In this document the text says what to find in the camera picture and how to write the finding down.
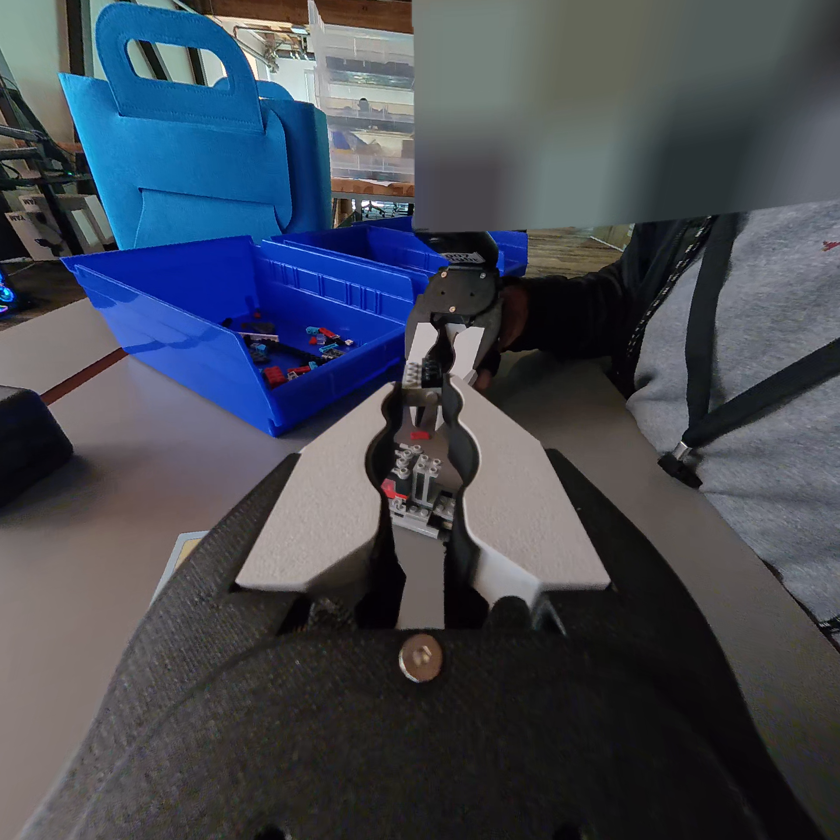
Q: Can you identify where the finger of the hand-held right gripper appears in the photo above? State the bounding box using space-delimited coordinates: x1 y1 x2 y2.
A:
405 320 455 385
451 325 490 389

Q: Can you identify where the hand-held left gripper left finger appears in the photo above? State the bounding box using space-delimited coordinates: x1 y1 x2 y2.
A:
234 382 403 593

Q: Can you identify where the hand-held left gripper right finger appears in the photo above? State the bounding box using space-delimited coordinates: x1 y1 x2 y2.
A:
441 374 614 623

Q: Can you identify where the grey and black toy brick assembly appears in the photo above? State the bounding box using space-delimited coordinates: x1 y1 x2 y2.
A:
402 357 454 434

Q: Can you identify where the grey toy brick model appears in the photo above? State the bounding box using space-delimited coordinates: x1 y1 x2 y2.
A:
382 441 457 540

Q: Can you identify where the blue plastic bin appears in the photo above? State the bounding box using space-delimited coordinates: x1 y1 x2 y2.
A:
61 235 424 437
262 223 529 309

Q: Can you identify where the grey desk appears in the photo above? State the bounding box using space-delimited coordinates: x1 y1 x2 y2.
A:
0 298 840 834

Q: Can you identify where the person's right hand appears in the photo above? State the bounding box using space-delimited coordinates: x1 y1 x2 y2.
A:
474 277 531 392

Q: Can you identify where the pile of loose toy bricks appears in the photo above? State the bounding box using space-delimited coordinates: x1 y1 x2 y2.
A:
220 314 358 389

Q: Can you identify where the paper booklet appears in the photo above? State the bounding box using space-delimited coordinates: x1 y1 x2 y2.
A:
150 530 211 608

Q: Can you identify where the clear plastic drawer stack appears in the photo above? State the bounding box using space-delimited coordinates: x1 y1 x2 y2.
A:
308 0 416 181

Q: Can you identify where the black cube charger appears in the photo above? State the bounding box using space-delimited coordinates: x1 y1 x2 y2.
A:
0 386 74 509

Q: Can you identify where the blue felt bag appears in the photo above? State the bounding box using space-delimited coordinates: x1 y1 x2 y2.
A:
58 0 333 252

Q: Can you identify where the person's torso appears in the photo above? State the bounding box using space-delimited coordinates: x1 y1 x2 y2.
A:
610 200 840 651

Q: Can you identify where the plain white box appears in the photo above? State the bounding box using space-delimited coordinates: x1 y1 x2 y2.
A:
60 193 112 253

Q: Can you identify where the white box with black logo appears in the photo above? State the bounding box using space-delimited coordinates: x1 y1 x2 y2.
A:
3 190 73 261

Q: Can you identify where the black dotted lanyard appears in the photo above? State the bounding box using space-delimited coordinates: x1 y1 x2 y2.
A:
626 217 716 382

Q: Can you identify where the black strap with metal clip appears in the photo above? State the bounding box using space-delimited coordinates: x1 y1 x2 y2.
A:
658 213 840 490

